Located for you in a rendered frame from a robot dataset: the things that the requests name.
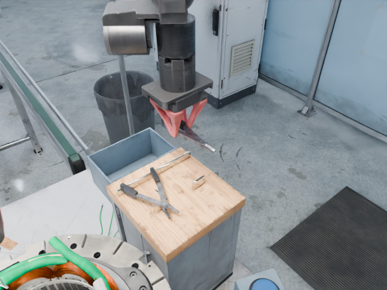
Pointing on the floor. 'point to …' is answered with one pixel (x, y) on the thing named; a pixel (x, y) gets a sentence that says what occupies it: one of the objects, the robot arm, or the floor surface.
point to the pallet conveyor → (63, 150)
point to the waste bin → (120, 128)
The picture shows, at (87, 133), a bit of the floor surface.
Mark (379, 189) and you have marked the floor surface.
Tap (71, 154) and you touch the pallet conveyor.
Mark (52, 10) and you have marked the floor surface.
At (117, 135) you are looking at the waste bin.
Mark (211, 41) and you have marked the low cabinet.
